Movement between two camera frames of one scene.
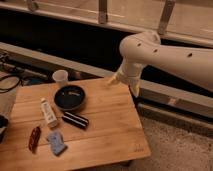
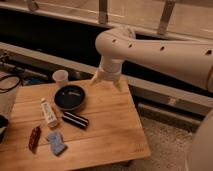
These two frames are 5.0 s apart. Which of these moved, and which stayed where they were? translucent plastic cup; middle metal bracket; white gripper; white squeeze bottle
Moved: white gripper
Stayed: translucent plastic cup; white squeeze bottle; middle metal bracket
